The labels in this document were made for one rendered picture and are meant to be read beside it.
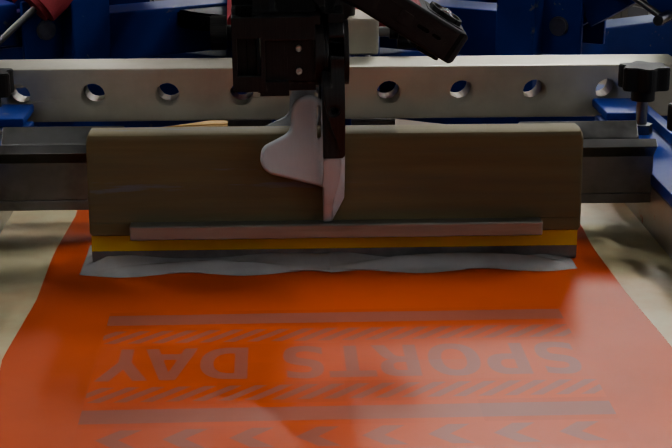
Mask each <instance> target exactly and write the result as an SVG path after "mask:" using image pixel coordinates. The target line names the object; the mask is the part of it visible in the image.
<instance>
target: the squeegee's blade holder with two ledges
mask: <svg viewBox="0 0 672 448"><path fill-rule="evenodd" d="M542 234H543V221H542V220H541V218H540V217H525V218H447V219H369V220H332V221H330V222H323V220H291V221H214V222H136V223H131V224H130V240H131V241H152V240H227V239H302V238H377V237H451V236H526V235H542Z"/></svg>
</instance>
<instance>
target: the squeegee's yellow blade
mask: <svg viewBox="0 0 672 448"><path fill-rule="evenodd" d="M91 236H92V235H91ZM527 245H577V230H543V234H542V235H526V236H451V237H377V238H302V239H227V240H152V241H131V240H130V236H92V251H161V250H234V249H307V248H381V247H454V246H527Z"/></svg>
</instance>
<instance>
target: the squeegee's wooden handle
mask: <svg viewBox="0 0 672 448"><path fill-rule="evenodd" d="M289 129H290V126H221V127H122V128H92V129H91V130H90V132H89V133H88V135H87V138H86V158H87V181H88V205H89V228H90V234H91V235H92V236H130V224H131V223H136V222H214V221H291V220H323V187H320V186H317V185H313V184H309V183H305V182H301V181H296V180H292V179H288V178H284V177H280V176H275V175H272V174H269V173H268V172H266V171H265V170H264V168H263V167H262V165H261V161H260V156H261V150H262V148H263V147H264V146H265V145H266V144H268V143H270V142H272V141H273V140H275V139H277V138H279V137H281V136H283V135H285V134H286V133H287V132H288V131H289ZM582 165H583V133H582V131H581V129H580V127H579V126H578V125H577V124H575V123H519V124H420V125H345V189H344V199H343V201H342V203H341V205H340V207H339V209H338V211H337V213H336V214H335V216H334V218H333V220H369V219H447V218H525V217H540V218H541V220H542V221H543V230H578V229H579V227H580V215H581V191H582Z"/></svg>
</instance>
